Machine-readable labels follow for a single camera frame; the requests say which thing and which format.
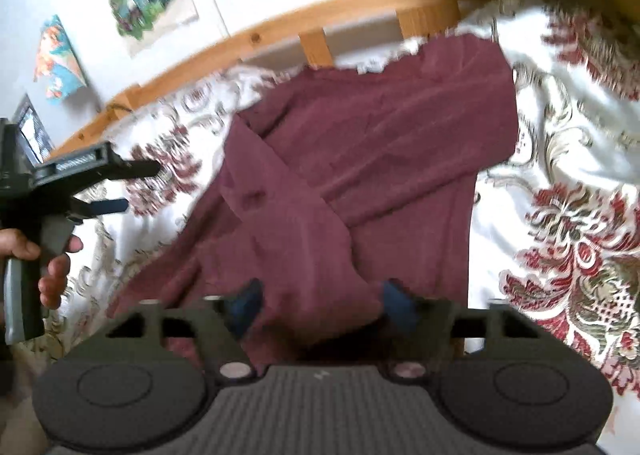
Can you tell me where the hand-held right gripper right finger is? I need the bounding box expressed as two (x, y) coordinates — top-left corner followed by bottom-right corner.
(377, 277), (539, 381)

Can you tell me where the maroon shirt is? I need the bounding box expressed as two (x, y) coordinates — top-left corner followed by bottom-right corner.
(107, 32), (519, 372)

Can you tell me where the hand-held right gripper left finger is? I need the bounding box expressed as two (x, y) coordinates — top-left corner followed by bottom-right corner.
(105, 277), (263, 382)

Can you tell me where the dark framed screen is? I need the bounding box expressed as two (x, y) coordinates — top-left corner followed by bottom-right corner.
(12, 94), (57, 166)

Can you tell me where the white floral bedspread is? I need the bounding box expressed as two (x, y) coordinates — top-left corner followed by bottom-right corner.
(0, 0), (640, 455)

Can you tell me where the wooden bed frame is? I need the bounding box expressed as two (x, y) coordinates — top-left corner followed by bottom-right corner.
(50, 0), (640, 162)

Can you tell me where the person's left hand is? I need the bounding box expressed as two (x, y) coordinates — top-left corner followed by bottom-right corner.
(0, 229), (84, 310)

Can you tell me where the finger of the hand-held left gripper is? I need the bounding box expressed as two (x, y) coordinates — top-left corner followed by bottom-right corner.
(70, 197), (131, 219)
(112, 158), (162, 177)

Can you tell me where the orange teal cartoon wall poster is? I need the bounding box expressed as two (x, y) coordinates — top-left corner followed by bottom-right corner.
(33, 14), (89, 107)

